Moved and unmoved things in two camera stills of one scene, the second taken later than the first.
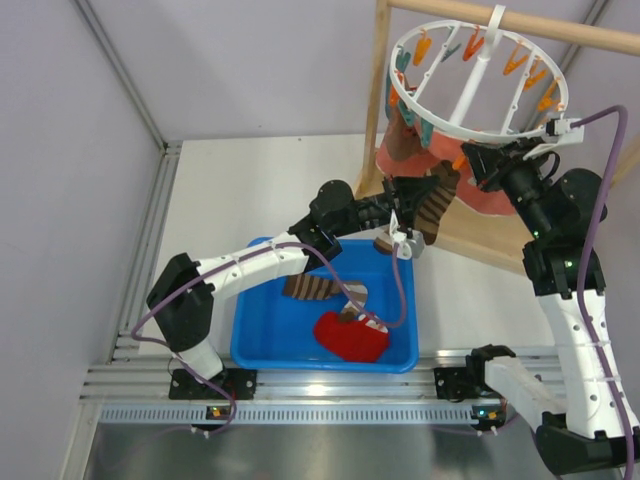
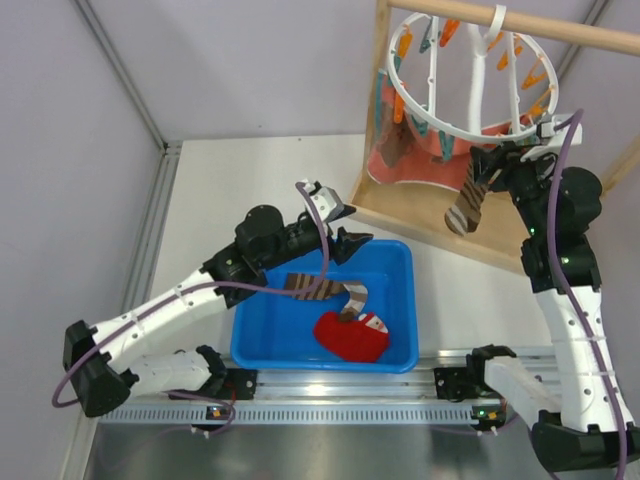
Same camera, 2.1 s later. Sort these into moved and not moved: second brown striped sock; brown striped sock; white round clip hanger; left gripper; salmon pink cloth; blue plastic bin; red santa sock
Moved: brown striped sock; left gripper; salmon pink cloth; white round clip hanger
Not moved: red santa sock; second brown striped sock; blue plastic bin
